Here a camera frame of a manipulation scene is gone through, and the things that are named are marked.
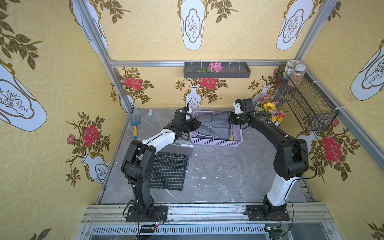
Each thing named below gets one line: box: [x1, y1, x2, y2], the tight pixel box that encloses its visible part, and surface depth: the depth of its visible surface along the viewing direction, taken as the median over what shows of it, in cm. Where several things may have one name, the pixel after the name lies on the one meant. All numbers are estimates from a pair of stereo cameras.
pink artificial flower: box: [207, 62, 223, 73], surface depth 90 cm
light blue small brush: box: [147, 109, 153, 127], surface depth 119 cm
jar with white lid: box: [287, 64, 306, 87], surface depth 82 cm
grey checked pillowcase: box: [197, 110, 231, 140], surface depth 94 cm
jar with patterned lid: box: [282, 59, 302, 80], surface depth 87 cm
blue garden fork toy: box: [130, 115, 141, 139], surface depth 110 cm
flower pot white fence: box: [258, 94, 284, 127], surface depth 97 cm
